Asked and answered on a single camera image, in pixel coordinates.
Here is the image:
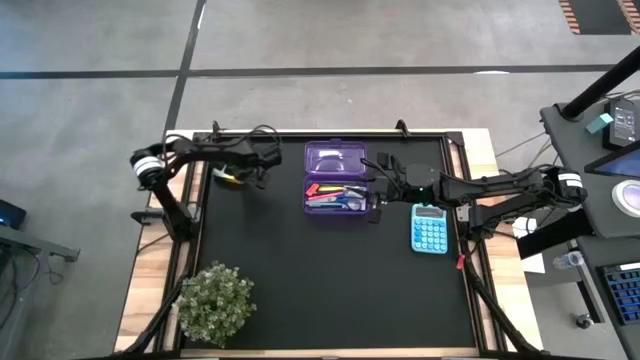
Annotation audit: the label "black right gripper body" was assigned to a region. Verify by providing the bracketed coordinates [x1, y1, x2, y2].
[372, 172, 410, 206]

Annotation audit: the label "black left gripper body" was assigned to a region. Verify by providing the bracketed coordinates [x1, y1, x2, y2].
[239, 142, 284, 177]

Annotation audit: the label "yellow green crayon box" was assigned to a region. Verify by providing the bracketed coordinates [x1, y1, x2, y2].
[212, 167, 246, 187]

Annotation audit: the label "blue-handled scissors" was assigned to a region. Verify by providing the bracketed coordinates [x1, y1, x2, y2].
[329, 193, 369, 212]

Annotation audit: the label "purple transparent pencil case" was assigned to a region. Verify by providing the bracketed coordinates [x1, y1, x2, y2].
[302, 138, 371, 217]

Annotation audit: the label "light blue calculator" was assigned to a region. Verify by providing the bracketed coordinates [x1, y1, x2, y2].
[410, 202, 449, 255]

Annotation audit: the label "black table mat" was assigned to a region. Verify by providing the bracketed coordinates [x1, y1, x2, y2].
[198, 135, 477, 350]

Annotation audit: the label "green potted plant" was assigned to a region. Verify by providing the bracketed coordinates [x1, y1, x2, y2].
[173, 260, 258, 349]

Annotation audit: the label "white paper sheet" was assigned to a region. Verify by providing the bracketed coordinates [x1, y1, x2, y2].
[512, 215, 547, 275]

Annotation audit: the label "clear plastic bottle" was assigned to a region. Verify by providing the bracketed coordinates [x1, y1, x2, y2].
[552, 250, 585, 271]

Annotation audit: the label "dark grey side table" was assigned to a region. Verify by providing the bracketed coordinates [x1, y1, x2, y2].
[539, 97, 640, 360]

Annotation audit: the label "teal block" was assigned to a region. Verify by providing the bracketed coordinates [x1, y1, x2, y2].
[585, 112, 614, 135]

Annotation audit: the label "grey desk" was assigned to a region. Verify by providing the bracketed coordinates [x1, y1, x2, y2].
[0, 198, 81, 264]

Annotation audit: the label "dark laptop screen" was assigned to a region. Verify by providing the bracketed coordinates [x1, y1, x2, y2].
[583, 144, 640, 179]

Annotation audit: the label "black pole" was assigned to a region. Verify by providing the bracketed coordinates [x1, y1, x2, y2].
[558, 45, 640, 121]

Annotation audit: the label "white round device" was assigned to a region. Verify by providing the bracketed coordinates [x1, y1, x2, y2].
[611, 179, 640, 219]

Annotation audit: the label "black power adapter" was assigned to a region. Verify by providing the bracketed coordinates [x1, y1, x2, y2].
[602, 97, 640, 151]

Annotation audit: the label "blue-keyed keyboard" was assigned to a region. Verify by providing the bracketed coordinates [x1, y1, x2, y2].
[599, 262, 640, 326]

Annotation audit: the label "striped floor mat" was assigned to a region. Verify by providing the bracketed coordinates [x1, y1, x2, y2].
[558, 0, 640, 36]

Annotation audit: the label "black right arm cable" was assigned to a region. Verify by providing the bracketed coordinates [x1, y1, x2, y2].
[360, 157, 401, 189]

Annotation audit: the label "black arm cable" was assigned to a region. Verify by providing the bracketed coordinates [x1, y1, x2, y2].
[360, 157, 401, 189]
[213, 123, 282, 151]

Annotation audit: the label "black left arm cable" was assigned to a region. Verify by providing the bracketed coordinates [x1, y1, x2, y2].
[213, 123, 282, 151]

